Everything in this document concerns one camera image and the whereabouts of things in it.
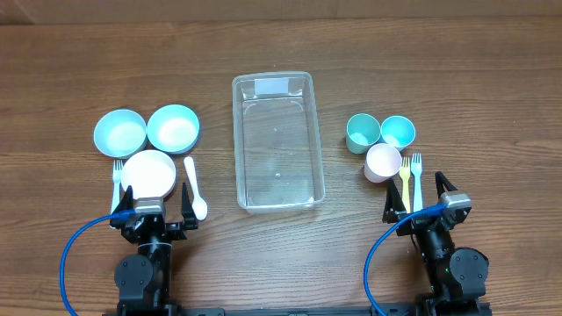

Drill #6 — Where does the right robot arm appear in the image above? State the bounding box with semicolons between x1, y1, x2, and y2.
384;171;492;316

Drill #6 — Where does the teal bowl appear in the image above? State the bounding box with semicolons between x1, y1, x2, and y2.
148;104;200;154

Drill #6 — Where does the left blue cable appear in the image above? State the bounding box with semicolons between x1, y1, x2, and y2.
59;209;136;316

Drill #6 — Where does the white pink bowl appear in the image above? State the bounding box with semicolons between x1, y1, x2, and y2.
121;150;177;199

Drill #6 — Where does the clear plastic container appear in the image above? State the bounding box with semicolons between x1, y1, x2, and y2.
232;71;326;214

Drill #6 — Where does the light blue fork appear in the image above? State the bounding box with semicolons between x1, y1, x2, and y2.
111;159;124;213
411;153;423;212

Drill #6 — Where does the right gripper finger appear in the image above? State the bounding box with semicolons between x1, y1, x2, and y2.
435;171;457;196
383;178;406;215

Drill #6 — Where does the white plastic spoon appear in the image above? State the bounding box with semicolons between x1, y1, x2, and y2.
184;156;208;220

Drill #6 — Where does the pink cup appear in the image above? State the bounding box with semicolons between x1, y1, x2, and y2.
364;143;402;183

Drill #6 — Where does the yellow fork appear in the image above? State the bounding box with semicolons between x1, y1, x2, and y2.
399;157;411;213

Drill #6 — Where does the light blue bowl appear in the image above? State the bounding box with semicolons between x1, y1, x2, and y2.
93;109;148;159

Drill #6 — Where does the blue cup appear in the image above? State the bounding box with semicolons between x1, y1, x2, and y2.
380;115;416;151

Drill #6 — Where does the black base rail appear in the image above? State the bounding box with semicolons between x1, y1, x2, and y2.
102;303;493;316

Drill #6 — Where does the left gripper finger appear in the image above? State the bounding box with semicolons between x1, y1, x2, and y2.
111;185;133;219
181;183;196;222

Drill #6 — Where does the green cup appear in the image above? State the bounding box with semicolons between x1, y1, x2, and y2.
346;113;380;154

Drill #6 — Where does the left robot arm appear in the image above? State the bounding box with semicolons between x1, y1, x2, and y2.
110;185;198;316

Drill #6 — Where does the blue cable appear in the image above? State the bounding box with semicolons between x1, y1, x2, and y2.
59;209;136;316
363;203;448;316

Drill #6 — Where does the right blue cable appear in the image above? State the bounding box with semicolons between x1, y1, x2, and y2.
363;203;448;316

